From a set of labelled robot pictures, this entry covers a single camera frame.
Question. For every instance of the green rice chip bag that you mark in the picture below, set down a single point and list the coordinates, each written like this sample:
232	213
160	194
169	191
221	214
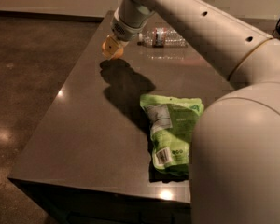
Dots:
172	121

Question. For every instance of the clear plastic water bottle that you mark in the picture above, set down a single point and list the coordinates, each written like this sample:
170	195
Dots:
161	37

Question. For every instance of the orange fruit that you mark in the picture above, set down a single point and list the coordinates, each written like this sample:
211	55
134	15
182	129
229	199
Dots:
118	54

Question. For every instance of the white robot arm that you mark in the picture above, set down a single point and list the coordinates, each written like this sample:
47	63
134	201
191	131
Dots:
235	151

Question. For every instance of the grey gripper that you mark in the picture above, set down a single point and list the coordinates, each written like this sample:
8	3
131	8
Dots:
125	31

